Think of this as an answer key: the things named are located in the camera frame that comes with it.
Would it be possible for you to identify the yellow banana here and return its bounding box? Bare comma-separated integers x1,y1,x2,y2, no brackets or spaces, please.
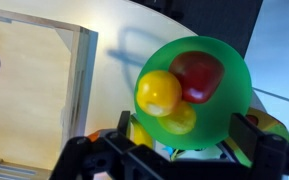
129,113,156,150

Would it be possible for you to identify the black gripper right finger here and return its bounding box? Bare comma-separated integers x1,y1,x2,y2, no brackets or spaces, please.
229,112,289,180

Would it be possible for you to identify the green soft cube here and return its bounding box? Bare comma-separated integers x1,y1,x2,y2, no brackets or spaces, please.
222,106,289,168

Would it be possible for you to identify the green plastic bowl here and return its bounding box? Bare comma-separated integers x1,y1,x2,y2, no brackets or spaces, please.
133,35,254,151

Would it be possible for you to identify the red apple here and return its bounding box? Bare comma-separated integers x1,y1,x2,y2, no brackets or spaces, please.
168,50,226,105

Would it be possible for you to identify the wooden slatted tray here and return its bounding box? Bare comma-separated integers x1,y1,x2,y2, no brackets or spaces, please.
0,5,100,180

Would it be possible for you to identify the yellow bell pepper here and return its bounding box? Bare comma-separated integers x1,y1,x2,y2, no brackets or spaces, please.
135,69,183,118

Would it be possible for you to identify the yellow lemon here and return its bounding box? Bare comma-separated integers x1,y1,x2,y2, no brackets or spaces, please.
156,100,198,136

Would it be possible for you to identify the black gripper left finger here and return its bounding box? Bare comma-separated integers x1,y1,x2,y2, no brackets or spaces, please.
49,110,182,180

